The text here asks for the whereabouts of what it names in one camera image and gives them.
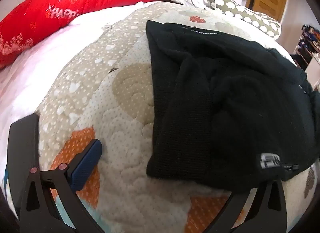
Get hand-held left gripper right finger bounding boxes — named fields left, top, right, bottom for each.
left=202, top=179, right=288, bottom=233

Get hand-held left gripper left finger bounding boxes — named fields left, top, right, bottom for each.
left=15, top=139, right=110, bottom=233

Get black pants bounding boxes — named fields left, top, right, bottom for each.
left=146, top=20, right=320, bottom=195

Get heart and cloud print quilt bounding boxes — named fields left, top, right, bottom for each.
left=2, top=1, right=318, bottom=233

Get pale pink bed sheet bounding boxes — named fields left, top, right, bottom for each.
left=0, top=14, right=113, bottom=181

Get red printed pillow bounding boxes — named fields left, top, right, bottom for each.
left=0, top=0, right=165, bottom=69

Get cluttered shelf unit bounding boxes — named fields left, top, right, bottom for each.
left=291, top=24, right=320, bottom=73

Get green cloud print pillow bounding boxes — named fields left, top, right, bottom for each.
left=204, top=0, right=282, bottom=40

